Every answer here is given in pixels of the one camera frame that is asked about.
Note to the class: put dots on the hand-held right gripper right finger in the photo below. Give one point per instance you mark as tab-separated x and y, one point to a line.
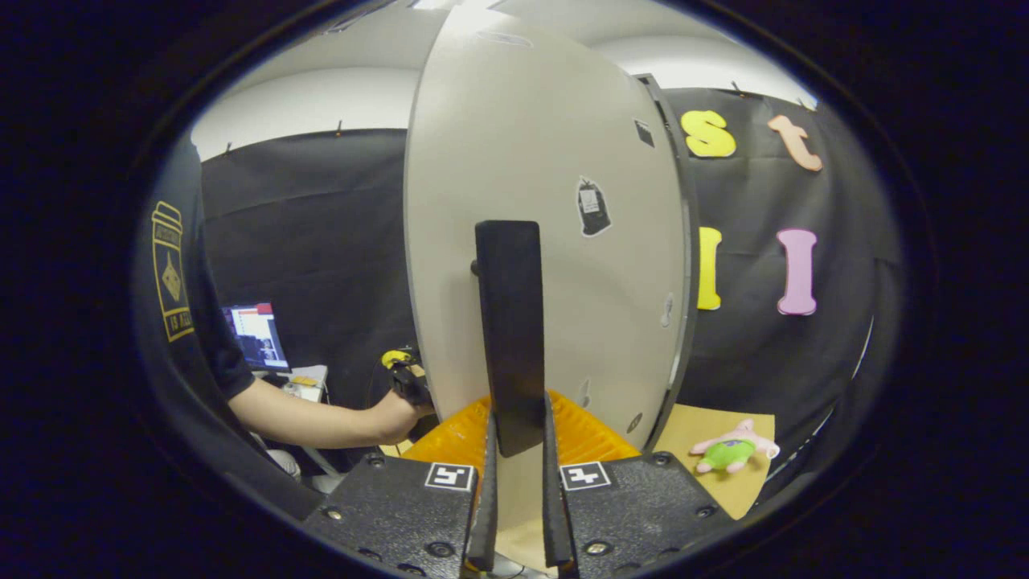
635	515

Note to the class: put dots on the person's black printed t-shirt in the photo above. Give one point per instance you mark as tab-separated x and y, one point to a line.
193	346

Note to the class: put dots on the white device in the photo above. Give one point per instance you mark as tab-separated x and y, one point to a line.
309	390

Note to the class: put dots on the beige cabinet door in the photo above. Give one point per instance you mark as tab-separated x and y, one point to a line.
514	145

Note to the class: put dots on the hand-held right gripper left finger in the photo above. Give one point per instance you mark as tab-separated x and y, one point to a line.
402	507

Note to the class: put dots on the pink and green plush toy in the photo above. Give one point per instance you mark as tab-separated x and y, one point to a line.
731	452

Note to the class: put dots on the black backdrop cloth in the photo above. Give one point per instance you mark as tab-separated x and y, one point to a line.
321	241

